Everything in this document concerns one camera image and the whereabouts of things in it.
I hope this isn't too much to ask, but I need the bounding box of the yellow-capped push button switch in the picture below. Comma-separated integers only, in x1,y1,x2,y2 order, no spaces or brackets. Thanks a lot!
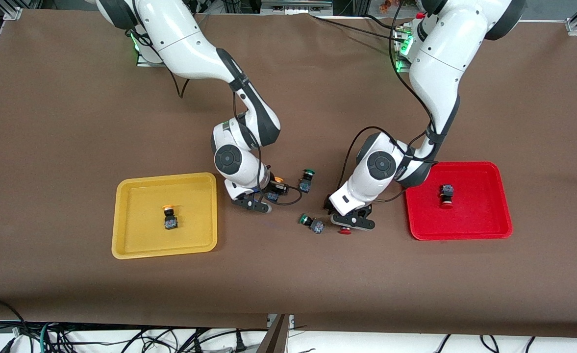
267,176,289,202
162,203,179,231

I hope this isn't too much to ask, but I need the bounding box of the yellow plastic tray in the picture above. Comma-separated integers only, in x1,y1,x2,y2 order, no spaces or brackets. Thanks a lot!
111,173,219,260

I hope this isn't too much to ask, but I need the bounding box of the red plastic tray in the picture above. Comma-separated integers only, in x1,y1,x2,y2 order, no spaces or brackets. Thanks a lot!
402,161,513,241

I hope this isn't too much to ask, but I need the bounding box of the brown table support beam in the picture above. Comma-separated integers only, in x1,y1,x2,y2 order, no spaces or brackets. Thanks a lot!
256,314,291,353

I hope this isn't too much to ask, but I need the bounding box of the brown table cover mat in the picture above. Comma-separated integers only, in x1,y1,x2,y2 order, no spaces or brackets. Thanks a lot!
0,9,577,339

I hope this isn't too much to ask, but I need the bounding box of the grey rack device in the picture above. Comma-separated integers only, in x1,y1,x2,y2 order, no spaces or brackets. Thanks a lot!
261,0,333,15

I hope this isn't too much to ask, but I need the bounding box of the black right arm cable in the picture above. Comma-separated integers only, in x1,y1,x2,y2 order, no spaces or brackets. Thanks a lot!
130,29,302,206

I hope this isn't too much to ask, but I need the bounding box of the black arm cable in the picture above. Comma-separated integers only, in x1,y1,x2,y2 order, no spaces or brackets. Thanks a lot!
130,29,302,206
340,0,440,202

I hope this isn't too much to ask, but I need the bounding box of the green-capped push button switch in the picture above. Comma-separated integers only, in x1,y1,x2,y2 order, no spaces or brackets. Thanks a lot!
298,213,326,235
298,169,316,194

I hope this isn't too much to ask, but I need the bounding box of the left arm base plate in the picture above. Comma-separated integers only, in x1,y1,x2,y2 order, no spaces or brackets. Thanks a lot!
394,20,424,74

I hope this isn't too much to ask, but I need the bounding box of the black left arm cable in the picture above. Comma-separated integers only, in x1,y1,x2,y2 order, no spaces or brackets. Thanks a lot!
340,0,440,202

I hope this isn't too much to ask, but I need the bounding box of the black cable behind arms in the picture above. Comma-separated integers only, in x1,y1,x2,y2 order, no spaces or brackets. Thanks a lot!
310,14,406,42

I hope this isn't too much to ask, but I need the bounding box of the green floor cable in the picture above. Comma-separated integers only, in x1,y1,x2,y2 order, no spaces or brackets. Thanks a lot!
40,321,56,353

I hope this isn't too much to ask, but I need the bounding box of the black floor cable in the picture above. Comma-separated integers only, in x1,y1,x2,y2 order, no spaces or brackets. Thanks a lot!
0,298,30,353

